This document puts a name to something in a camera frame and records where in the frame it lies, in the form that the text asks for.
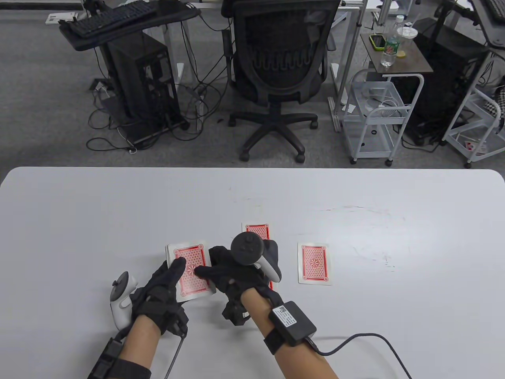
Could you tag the clear plastic cup with lid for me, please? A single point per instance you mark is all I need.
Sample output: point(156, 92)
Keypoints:
point(407, 32)

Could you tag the black hanging power brick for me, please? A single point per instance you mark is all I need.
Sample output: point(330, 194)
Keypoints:
point(227, 43)

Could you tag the black keyboard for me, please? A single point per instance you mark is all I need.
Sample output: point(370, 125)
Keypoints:
point(498, 10)
point(106, 17)

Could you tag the clear bottle green label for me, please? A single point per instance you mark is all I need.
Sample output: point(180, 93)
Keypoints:
point(390, 47)

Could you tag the person's left hand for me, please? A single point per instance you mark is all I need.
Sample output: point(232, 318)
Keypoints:
point(158, 296)

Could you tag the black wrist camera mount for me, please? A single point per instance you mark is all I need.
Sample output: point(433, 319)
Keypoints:
point(179, 323)
point(234, 312)

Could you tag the person's right forearm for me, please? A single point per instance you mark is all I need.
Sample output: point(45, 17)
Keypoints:
point(256, 312)

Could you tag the red and white card packet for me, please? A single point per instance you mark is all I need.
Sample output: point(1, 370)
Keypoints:
point(469, 146)

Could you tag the person's left forearm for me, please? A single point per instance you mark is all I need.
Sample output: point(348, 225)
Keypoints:
point(142, 339)

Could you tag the white desk leg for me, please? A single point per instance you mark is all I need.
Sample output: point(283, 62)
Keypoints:
point(355, 39)
point(180, 73)

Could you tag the person's right hand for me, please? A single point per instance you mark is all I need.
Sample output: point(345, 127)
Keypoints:
point(225, 272)

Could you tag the black white checkered cloth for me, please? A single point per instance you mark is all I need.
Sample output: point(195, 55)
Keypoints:
point(500, 98)

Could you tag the white and black VR controller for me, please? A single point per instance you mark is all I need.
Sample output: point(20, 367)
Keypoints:
point(246, 246)
point(118, 312)

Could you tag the black mesh office chair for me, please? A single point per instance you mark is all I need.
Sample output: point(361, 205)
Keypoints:
point(284, 79)

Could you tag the phone in green case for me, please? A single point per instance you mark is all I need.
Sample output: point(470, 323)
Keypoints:
point(378, 41)

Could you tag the black computer tower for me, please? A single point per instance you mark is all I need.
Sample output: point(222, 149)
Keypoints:
point(138, 79)
point(446, 79)

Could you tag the deck of red playing cards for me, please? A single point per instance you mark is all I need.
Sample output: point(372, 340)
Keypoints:
point(191, 256)

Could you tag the brown side table white frame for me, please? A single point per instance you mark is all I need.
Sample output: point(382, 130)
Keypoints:
point(414, 59)

